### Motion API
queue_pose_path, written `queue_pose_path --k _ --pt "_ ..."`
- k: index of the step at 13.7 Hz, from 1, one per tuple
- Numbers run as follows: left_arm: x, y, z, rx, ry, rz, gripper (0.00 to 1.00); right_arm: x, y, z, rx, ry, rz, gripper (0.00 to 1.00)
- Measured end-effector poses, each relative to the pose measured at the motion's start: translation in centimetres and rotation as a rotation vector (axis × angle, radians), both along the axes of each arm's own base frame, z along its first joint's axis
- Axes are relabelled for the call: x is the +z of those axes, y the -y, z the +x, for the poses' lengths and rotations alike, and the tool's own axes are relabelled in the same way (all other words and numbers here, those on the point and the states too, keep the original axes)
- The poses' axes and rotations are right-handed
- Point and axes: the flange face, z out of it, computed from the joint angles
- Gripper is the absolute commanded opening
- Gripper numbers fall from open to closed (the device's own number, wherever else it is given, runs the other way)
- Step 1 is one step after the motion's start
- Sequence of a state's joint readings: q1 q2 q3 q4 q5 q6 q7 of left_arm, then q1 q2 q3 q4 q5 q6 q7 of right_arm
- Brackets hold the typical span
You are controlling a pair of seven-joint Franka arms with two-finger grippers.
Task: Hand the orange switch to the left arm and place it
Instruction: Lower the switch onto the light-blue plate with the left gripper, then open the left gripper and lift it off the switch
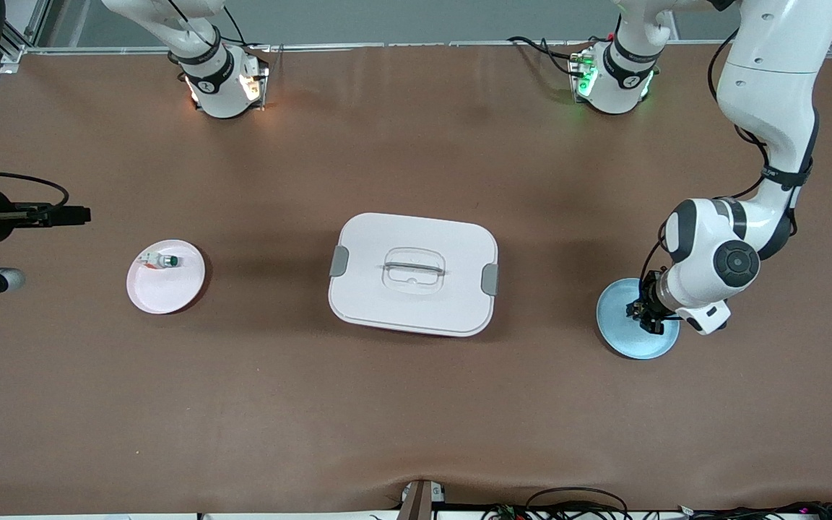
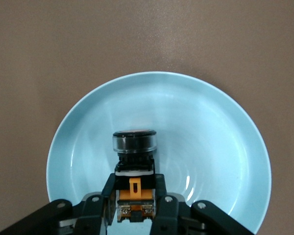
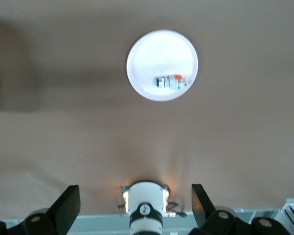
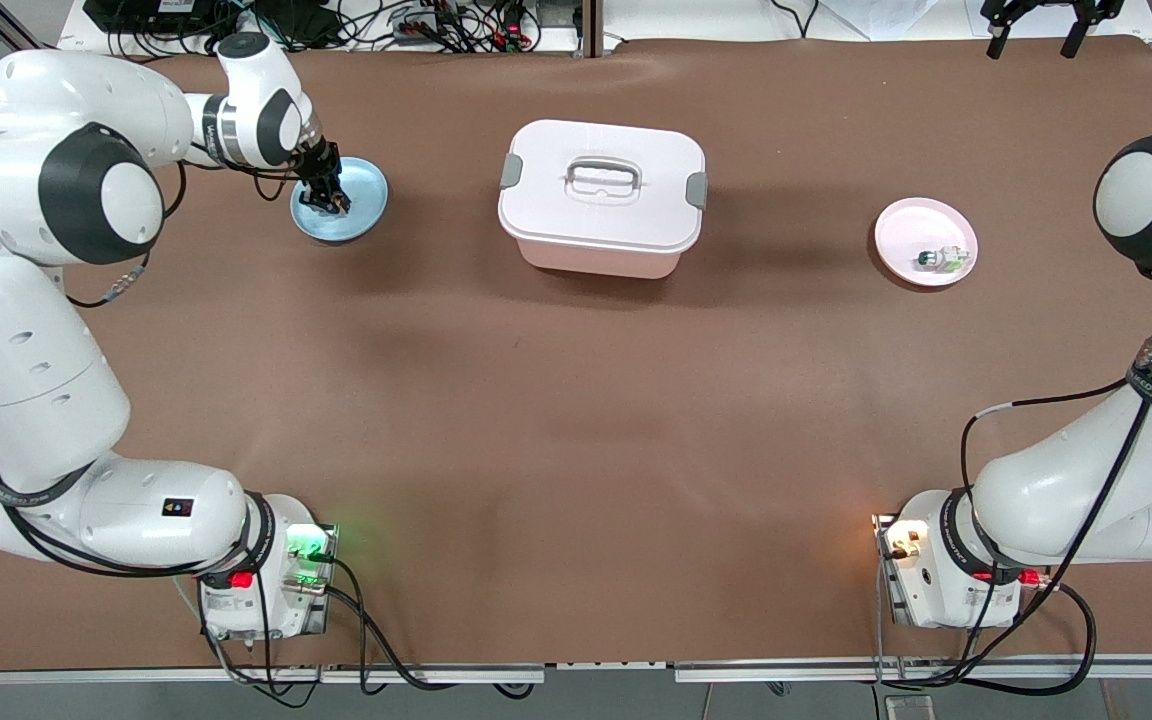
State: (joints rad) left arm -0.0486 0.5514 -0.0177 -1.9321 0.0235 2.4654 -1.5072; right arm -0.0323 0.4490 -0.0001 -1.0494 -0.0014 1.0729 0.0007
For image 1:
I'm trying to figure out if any white lidded storage box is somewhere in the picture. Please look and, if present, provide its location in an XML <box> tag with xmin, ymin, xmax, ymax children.
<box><xmin>328</xmin><ymin>212</ymin><xmax>499</xmax><ymax>338</ymax></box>

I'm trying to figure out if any light blue round plate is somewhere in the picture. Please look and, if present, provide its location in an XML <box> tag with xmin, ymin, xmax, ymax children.
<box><xmin>596</xmin><ymin>278</ymin><xmax>680</xmax><ymax>360</ymax></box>

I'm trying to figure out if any pink round plate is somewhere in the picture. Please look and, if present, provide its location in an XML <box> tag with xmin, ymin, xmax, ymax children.
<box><xmin>126</xmin><ymin>239</ymin><xmax>207</xmax><ymax>315</ymax></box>

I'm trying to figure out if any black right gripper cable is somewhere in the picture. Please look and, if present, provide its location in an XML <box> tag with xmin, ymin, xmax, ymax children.
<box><xmin>0</xmin><ymin>168</ymin><xmax>70</xmax><ymax>210</ymax></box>

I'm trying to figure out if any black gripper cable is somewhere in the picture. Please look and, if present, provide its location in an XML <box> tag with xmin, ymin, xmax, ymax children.
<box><xmin>638</xmin><ymin>29</ymin><xmax>819</xmax><ymax>290</ymax></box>
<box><xmin>0</xmin><ymin>168</ymin><xmax>70</xmax><ymax>210</ymax></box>

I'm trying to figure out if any tangled black cable bundle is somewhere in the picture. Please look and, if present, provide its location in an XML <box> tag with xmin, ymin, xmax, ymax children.
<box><xmin>481</xmin><ymin>487</ymin><xmax>832</xmax><ymax>520</ymax></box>

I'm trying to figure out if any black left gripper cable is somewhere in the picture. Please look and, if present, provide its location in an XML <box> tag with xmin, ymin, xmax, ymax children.
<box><xmin>638</xmin><ymin>29</ymin><xmax>819</xmax><ymax>290</ymax></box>

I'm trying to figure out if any black arm base cable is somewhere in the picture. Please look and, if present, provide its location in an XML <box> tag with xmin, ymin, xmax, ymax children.
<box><xmin>167</xmin><ymin>0</ymin><xmax>272</xmax><ymax>51</ymax></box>
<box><xmin>508</xmin><ymin>35</ymin><xmax>594</xmax><ymax>77</ymax></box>

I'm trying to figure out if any metal table-edge bracket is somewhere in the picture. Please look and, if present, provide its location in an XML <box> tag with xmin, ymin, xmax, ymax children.
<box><xmin>396</xmin><ymin>480</ymin><xmax>447</xmax><ymax>520</ymax></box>

